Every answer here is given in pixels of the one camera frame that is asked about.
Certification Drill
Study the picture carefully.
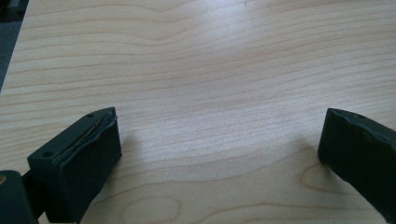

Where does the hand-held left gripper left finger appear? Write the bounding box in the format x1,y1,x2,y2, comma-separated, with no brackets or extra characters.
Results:
26,106,123,224

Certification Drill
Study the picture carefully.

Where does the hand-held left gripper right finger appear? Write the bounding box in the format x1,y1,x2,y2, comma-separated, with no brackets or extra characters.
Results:
317,107,396,224

